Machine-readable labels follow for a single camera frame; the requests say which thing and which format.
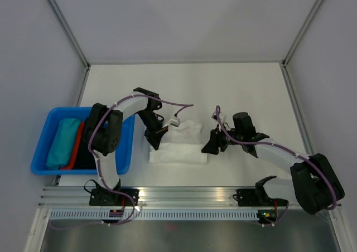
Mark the white slotted cable duct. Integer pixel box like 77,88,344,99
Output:
50,209,258,221

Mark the black rolled t shirt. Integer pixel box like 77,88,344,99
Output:
73,141,96,170

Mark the right aluminium frame post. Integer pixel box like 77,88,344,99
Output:
281,0,326,69

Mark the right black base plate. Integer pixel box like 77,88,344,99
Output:
232,188,287,207

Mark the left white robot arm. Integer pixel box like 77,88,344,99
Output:
83,88,168,205

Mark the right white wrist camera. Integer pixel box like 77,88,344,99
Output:
211,112,221,122

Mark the purple cable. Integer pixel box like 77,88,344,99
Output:
213,105,341,227
50,94,195,230

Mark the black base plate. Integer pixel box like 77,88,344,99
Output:
89,186,139,207
232,188,287,207

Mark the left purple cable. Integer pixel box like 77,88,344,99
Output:
50,94,195,230

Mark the left aluminium frame post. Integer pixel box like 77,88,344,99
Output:
46,0,90,70

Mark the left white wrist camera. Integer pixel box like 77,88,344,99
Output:
165,117,181,128

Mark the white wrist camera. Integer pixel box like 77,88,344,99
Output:
165,117,181,128
211,112,221,122

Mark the aluminium frame post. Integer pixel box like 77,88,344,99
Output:
281,0,326,69
46,0,90,70

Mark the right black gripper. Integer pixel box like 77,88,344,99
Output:
201,123,243,154

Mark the teal rolled t shirt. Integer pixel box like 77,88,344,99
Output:
46,118,81,170

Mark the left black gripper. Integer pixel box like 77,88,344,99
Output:
137,109,168,151

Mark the aluminium mounting rail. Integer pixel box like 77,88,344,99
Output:
38,185,342,208

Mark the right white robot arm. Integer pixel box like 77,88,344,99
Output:
201,109,345,215

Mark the blue plastic bin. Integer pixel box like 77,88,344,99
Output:
31,107,135,176

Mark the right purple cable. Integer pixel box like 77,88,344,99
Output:
213,105,341,227

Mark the red rolled t shirt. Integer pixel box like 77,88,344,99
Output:
60,122,84,170

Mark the white printed t shirt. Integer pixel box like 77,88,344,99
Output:
148,119,208,164

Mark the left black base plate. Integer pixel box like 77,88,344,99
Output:
89,186,139,207

